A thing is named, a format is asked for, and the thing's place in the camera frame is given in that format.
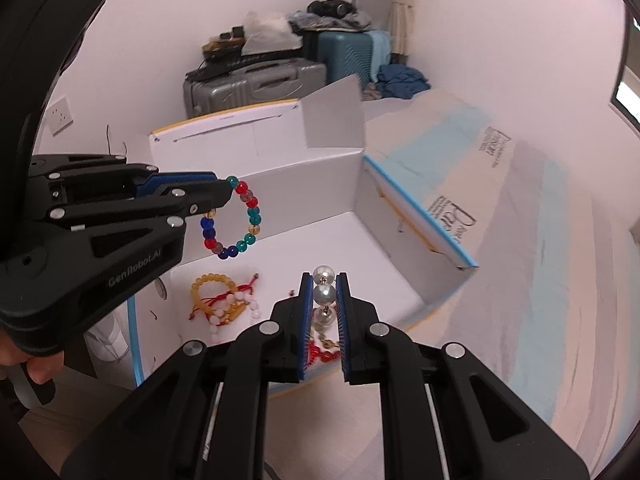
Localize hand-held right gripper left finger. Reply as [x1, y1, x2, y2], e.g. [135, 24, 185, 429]
[60, 272, 315, 480]

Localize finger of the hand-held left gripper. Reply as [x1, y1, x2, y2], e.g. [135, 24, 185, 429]
[30, 179, 236, 273]
[29, 152, 219, 200]

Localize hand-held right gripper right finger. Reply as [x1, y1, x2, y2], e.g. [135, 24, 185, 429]
[336, 272, 591, 480]

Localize red bead bracelet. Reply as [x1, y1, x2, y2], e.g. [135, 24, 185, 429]
[306, 339, 344, 369]

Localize pearl bracelet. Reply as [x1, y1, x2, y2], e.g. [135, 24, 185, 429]
[310, 266, 338, 352]

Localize multicolour glass bead bracelet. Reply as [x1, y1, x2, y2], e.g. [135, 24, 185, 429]
[200, 176, 263, 261]

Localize red cord bracelet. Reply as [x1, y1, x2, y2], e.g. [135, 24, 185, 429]
[188, 273, 261, 329]

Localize sky print cardboard box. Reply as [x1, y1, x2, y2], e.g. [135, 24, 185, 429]
[127, 74, 480, 396]

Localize yellow bead bracelet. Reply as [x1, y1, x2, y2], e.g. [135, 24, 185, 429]
[189, 272, 239, 312]

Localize pink bead bracelet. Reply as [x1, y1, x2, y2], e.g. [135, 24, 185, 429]
[206, 291, 264, 337]

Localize person's left hand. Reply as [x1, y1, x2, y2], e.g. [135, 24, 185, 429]
[0, 331, 66, 387]

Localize grey suitcase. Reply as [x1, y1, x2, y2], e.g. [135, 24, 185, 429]
[182, 57, 328, 121]

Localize white plastic bag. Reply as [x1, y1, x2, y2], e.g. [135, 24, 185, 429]
[242, 10, 301, 53]

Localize striped bed sheet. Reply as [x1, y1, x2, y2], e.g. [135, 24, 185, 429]
[362, 87, 640, 480]

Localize teal suitcase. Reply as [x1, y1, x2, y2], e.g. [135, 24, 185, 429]
[317, 30, 391, 86]

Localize black bag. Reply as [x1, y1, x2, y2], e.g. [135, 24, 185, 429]
[306, 0, 358, 18]

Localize dark blue clothes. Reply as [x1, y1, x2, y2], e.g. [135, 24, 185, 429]
[375, 64, 431, 100]

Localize white wall socket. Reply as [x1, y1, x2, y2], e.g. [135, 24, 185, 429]
[44, 97, 73, 136]

